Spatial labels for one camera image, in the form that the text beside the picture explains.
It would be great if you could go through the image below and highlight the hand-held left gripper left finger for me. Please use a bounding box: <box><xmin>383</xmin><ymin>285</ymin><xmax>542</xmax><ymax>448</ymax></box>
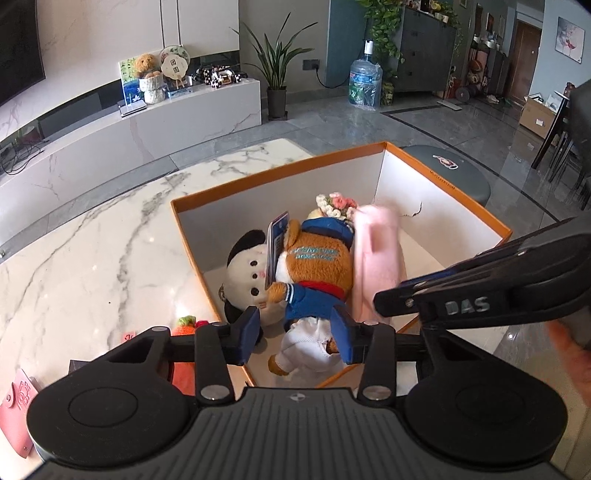
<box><xmin>102</xmin><ymin>306</ymin><xmax>264</xmax><ymax>407</ymax></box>

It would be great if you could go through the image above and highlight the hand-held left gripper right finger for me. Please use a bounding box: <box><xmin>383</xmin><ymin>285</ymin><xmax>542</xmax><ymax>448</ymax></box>
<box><xmin>329</xmin><ymin>307</ymin><xmax>488</xmax><ymax>403</ymax></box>

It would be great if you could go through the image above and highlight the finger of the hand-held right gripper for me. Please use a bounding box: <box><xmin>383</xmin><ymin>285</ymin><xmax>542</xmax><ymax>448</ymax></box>
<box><xmin>442</xmin><ymin>216</ymin><xmax>591</xmax><ymax>278</ymax></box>
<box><xmin>373</xmin><ymin>272</ymin><xmax>463</xmax><ymax>319</ymax></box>

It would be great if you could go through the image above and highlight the pink plush cloth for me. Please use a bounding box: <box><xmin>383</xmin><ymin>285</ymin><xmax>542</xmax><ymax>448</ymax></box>
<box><xmin>352</xmin><ymin>203</ymin><xmax>409</xmax><ymax>324</ymax></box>

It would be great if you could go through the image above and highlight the orange-rimmed white box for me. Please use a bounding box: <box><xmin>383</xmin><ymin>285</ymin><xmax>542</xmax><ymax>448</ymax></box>
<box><xmin>170</xmin><ymin>141</ymin><xmax>514</xmax><ymax>388</ymax></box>

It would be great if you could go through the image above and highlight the person's right hand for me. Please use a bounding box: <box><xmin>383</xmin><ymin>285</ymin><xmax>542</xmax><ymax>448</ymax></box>
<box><xmin>549</xmin><ymin>318</ymin><xmax>591</xmax><ymax>403</ymax></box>

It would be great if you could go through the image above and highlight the black and white panda plush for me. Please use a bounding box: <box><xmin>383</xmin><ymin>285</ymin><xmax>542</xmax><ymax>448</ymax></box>
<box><xmin>221</xmin><ymin>229</ymin><xmax>273</xmax><ymax>325</ymax></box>

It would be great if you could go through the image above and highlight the orange carrot plush toy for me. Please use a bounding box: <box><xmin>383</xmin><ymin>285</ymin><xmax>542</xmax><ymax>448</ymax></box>
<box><xmin>168</xmin><ymin>315</ymin><xmax>199</xmax><ymax>397</ymax></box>

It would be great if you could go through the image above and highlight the brown bear plush blue outfit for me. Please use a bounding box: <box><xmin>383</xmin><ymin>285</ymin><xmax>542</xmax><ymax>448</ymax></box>
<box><xmin>265</xmin><ymin>217</ymin><xmax>358</xmax><ymax>378</ymax></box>

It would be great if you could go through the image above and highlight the blue hang tag card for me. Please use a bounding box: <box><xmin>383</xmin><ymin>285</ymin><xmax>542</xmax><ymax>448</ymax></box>
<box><xmin>264</xmin><ymin>211</ymin><xmax>291</xmax><ymax>303</ymax></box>

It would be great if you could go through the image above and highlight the grey round stool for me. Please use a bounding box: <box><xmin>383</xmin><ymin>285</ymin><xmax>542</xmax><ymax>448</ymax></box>
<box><xmin>401</xmin><ymin>145</ymin><xmax>491</xmax><ymax>206</ymax></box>

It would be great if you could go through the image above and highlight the small knitted flower bouquet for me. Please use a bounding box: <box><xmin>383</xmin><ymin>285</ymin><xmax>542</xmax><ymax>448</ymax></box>
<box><xmin>315</xmin><ymin>193</ymin><xmax>360</xmax><ymax>220</ymax></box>

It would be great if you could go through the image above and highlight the dark dining chair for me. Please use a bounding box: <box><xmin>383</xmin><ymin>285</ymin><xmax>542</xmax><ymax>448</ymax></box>
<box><xmin>561</xmin><ymin>80</ymin><xmax>591</xmax><ymax>214</ymax></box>

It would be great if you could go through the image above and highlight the dark dining table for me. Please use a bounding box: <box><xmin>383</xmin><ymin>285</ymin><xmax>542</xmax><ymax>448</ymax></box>
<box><xmin>531</xmin><ymin>82</ymin><xmax>573</xmax><ymax>171</ymax></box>

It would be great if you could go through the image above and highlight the brown cardboard carton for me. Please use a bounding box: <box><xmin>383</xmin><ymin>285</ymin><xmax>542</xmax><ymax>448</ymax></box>
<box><xmin>519</xmin><ymin>94</ymin><xmax>557</xmax><ymax>140</ymax></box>

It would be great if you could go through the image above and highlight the cluttered dark shelf unit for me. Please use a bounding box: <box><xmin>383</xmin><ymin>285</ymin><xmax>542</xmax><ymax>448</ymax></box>
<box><xmin>465</xmin><ymin>28</ymin><xmax>509</xmax><ymax>100</ymax></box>

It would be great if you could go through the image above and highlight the brown wooden door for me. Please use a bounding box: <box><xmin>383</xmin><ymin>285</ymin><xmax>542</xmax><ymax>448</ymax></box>
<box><xmin>513</xmin><ymin>19</ymin><xmax>542</xmax><ymax>100</ymax></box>

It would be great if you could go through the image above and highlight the dark grey drawer cabinet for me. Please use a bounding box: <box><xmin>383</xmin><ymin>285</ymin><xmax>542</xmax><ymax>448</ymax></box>
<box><xmin>397</xmin><ymin>6</ymin><xmax>463</xmax><ymax>94</ymax></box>

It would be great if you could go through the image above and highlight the blue water dispenser bottle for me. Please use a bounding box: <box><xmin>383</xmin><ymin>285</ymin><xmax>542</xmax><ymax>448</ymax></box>
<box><xmin>347</xmin><ymin>40</ymin><xmax>384</xmax><ymax>111</ymax></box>

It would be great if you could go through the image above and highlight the white marble tv cabinet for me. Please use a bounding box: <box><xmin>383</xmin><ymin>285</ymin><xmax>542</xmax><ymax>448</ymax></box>
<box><xmin>0</xmin><ymin>78</ymin><xmax>263</xmax><ymax>243</ymax></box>

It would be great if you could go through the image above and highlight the potted green plant black pot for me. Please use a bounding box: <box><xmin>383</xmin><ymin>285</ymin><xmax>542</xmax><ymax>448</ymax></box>
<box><xmin>231</xmin><ymin>13</ymin><xmax>306</xmax><ymax>119</ymax></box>

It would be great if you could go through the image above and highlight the pink leather card holder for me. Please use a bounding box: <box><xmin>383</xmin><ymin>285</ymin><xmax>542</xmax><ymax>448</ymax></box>
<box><xmin>0</xmin><ymin>368</ymin><xmax>40</xmax><ymax>459</ymax></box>

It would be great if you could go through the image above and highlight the black and white patterned toy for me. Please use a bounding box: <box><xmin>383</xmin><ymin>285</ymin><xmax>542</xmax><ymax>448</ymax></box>
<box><xmin>196</xmin><ymin>66</ymin><xmax>246</xmax><ymax>89</ymax></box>

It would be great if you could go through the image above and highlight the trailing green ivy plant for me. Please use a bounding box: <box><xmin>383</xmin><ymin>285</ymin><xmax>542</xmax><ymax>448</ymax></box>
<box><xmin>357</xmin><ymin>0</ymin><xmax>406</xmax><ymax>108</ymax></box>

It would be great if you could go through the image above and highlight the white round paper fan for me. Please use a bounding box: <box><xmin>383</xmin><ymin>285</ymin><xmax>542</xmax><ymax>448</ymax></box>
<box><xmin>160</xmin><ymin>55</ymin><xmax>187</xmax><ymax>79</ymax></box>

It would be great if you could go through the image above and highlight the green landscape picture card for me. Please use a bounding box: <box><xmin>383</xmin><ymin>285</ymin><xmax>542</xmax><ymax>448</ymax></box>
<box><xmin>119</xmin><ymin>58</ymin><xmax>148</xmax><ymax>105</ymax></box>

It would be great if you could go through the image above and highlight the small brown teddy bear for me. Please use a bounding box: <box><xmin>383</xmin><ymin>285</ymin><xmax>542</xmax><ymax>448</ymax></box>
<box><xmin>134</xmin><ymin>54</ymin><xmax>163</xmax><ymax>80</ymax></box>

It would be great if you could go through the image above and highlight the black television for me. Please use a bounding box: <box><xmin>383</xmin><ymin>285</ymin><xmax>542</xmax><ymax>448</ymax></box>
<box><xmin>0</xmin><ymin>0</ymin><xmax>47</xmax><ymax>107</ymax></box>

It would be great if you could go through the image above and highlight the framed wall picture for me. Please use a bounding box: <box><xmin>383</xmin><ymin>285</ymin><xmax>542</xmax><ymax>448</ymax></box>
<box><xmin>556</xmin><ymin>17</ymin><xmax>587</xmax><ymax>61</ymax></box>

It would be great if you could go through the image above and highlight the black power cable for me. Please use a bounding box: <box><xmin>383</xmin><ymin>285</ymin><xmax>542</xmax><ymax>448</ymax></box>
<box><xmin>316</xmin><ymin>68</ymin><xmax>352</xmax><ymax>89</ymax></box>

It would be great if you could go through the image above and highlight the bundle of black cables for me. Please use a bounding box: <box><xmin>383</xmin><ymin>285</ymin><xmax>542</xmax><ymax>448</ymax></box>
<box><xmin>0</xmin><ymin>137</ymin><xmax>48</xmax><ymax>175</ymax></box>

